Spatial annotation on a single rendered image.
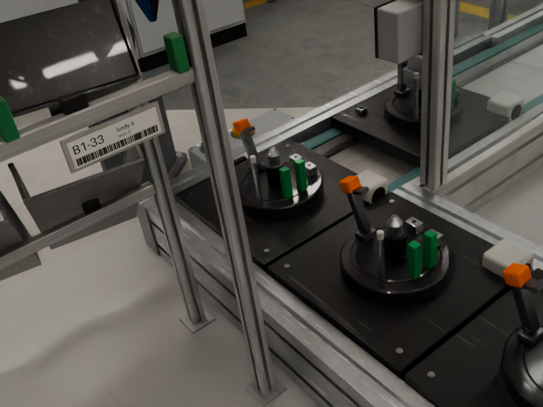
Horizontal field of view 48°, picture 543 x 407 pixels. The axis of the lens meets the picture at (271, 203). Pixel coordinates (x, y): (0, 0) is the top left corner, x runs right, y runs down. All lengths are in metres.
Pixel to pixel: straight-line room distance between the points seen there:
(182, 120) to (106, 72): 0.93
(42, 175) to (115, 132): 0.90
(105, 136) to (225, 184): 0.14
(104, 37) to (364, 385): 0.44
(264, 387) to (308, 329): 0.10
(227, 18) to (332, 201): 3.47
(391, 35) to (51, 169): 0.85
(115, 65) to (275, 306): 0.38
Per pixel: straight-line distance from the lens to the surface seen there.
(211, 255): 0.88
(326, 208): 0.92
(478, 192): 1.08
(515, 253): 0.82
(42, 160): 1.48
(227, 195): 0.61
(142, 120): 0.53
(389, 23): 0.84
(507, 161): 1.11
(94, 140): 0.52
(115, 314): 0.99
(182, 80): 0.54
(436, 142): 0.92
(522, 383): 0.68
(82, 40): 0.56
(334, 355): 0.72
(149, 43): 4.11
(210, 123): 0.57
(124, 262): 1.08
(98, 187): 0.71
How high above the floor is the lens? 1.51
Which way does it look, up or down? 35 degrees down
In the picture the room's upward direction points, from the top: 9 degrees counter-clockwise
